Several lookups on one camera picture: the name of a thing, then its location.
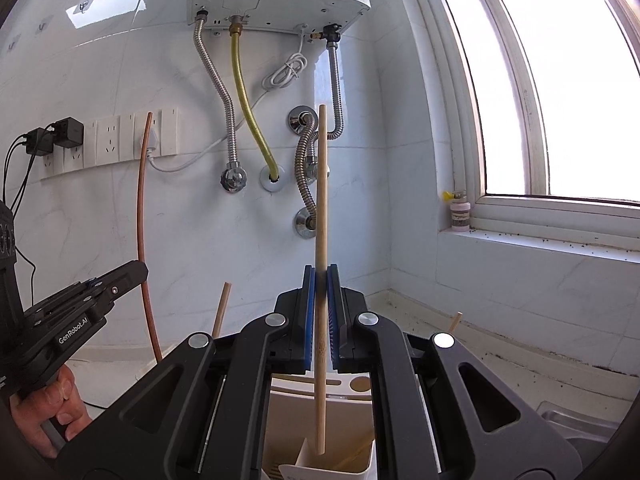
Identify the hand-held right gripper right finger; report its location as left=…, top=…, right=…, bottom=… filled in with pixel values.
left=326, top=264, right=583, bottom=480

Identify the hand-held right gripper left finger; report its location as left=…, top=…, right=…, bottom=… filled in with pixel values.
left=60, top=264, right=318, bottom=480

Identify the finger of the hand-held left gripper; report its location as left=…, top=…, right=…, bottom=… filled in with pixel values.
left=27, top=276, right=106, bottom=318
left=75, top=260, right=149, bottom=318

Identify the copper pipe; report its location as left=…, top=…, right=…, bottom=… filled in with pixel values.
left=138, top=113, right=163, bottom=363

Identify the cream utensil holder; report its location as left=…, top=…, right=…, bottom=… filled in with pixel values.
left=262, top=375, right=376, bottom=480

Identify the person's left hand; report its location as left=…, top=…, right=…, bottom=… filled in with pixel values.
left=10, top=362, right=91, bottom=458

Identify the black charger plug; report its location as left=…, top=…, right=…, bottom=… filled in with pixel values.
left=22, top=128, right=55, bottom=157
left=52, top=117, right=86, bottom=149

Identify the small spice bottle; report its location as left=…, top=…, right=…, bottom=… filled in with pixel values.
left=442, top=189, right=473, bottom=233

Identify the stainless steel sink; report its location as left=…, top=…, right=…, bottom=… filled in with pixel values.
left=537, top=400, right=621, bottom=441

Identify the white framed window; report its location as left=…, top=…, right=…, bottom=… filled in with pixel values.
left=400, top=0, right=640, bottom=246

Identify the white power cord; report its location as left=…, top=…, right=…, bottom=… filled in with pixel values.
left=146, top=35, right=308, bottom=173

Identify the white wall socket row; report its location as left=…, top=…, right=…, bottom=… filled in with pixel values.
left=40, top=106, right=179, bottom=177

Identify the short looped steel hose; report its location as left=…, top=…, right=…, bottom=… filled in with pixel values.
left=287, top=105, right=321, bottom=238

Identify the long corrugated steel hose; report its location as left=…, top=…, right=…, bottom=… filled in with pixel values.
left=192, top=7, right=248, bottom=195

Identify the yellow gas hose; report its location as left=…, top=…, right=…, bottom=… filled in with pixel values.
left=228, top=15, right=281, bottom=183

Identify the steel hose with black valve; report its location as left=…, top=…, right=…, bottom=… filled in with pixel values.
left=310, top=22, right=346, bottom=141

